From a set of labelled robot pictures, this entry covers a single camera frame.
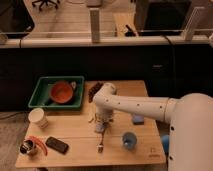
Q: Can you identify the blue sponge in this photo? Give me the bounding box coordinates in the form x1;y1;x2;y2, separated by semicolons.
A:
132;115;144;125

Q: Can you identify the red chili pepper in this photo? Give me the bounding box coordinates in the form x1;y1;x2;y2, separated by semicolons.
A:
27;136;48;156

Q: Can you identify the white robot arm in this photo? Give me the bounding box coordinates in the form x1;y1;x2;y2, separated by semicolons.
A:
89;83;213;171

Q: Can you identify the blue cup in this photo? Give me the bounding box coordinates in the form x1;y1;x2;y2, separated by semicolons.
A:
122;132;137;150

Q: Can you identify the peeled banana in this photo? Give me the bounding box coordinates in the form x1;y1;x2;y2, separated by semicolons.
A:
88;113;97;123

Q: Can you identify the green plastic bin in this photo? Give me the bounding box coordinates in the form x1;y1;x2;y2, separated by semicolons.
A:
28;76;84;110

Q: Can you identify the black monitor left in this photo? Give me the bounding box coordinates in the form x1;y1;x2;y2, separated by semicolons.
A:
0;0;35;39

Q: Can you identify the small metal cup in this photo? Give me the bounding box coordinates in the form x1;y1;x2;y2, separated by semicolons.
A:
19;140;37;155

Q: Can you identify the black monitor right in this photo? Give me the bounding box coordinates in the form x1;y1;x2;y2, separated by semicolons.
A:
134;0;191;36

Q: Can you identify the black phone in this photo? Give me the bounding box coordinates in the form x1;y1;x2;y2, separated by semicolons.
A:
45;137;69;154

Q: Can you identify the silver fork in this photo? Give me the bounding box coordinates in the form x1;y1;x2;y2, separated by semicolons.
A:
97;132;105;153

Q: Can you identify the blue object under table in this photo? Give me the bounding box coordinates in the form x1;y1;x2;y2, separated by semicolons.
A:
161;135;169;153

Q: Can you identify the white paper cup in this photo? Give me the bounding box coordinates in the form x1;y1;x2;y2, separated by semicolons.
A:
28;108;48;129

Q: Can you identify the black monitor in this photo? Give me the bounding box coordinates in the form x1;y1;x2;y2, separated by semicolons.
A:
0;0;35;39
134;0;191;36

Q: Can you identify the small object in bin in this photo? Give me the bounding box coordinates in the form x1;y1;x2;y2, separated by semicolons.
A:
70;81;77;90

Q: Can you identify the black office chair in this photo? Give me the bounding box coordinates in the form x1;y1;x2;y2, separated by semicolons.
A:
31;0;60;12

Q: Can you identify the orange bowl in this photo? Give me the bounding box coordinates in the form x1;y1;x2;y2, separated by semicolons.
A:
49;81;74;104

